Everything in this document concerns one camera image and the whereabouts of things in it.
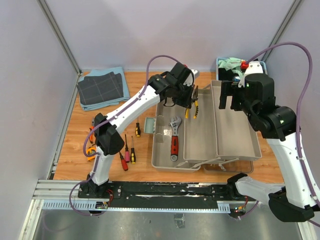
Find blue plastic basket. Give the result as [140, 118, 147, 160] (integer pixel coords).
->
[216, 57, 267, 82]

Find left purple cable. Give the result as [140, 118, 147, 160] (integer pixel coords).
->
[68, 54, 187, 232]

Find red handled screwdriver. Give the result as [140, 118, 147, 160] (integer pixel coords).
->
[119, 152, 129, 171]

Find black cloth in basket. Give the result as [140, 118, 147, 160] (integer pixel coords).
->
[218, 68, 239, 81]

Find light blue folded cloth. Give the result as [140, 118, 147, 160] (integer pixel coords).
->
[77, 67, 131, 111]

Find grey plastic tool box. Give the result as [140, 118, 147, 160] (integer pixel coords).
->
[151, 80, 262, 173]

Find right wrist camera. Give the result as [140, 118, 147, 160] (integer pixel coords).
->
[238, 61, 264, 88]

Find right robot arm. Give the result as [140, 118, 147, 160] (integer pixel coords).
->
[219, 73, 320, 222]

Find orange tape measure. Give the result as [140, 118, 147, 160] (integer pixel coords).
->
[86, 145, 96, 162]

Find orange handled pliers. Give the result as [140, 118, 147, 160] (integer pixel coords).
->
[89, 117, 95, 145]

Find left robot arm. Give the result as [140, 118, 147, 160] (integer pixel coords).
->
[79, 62, 199, 198]

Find green cloth in basket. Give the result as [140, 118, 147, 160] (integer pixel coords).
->
[217, 57, 245, 77]

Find long yellow black screwdriver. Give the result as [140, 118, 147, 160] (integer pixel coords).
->
[130, 136, 136, 164]

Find short yellow black screwdriver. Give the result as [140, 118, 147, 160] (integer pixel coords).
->
[135, 118, 141, 138]

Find dark grey checked cloth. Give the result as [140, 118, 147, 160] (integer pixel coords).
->
[77, 72, 124, 106]

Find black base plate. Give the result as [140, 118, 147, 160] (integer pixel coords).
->
[77, 181, 246, 210]

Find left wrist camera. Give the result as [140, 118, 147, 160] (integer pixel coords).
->
[183, 69, 200, 87]

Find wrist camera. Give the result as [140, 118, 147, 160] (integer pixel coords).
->
[238, 61, 264, 88]
[183, 69, 200, 87]

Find yellow handled pliers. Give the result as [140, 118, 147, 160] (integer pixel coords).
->
[184, 85, 199, 119]

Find red handled adjustable wrench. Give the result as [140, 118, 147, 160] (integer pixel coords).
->
[169, 116, 182, 162]

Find aluminium frame rail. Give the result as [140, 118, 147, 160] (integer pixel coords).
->
[18, 180, 318, 240]

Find pink handled screwdriver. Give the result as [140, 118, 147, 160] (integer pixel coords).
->
[124, 134, 130, 163]

